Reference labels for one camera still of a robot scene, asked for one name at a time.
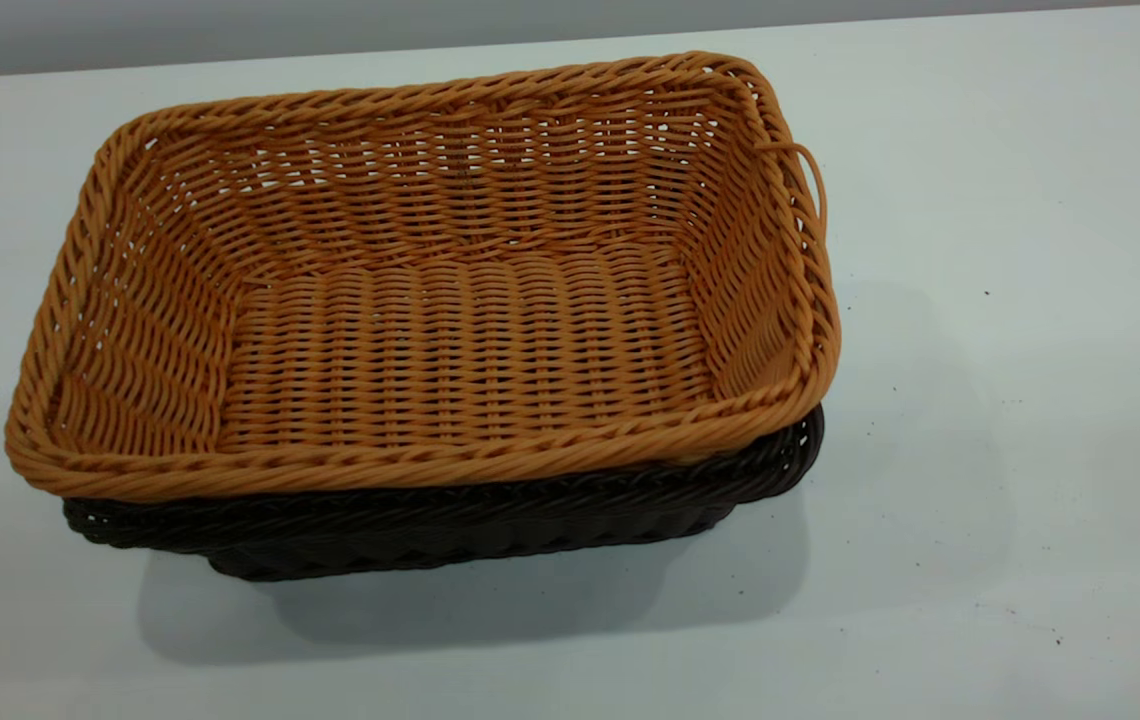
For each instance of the orange wicker basket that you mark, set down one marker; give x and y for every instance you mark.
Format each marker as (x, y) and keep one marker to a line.
(470, 340)

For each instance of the black wicker basket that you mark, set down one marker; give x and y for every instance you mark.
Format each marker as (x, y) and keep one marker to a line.
(430, 528)

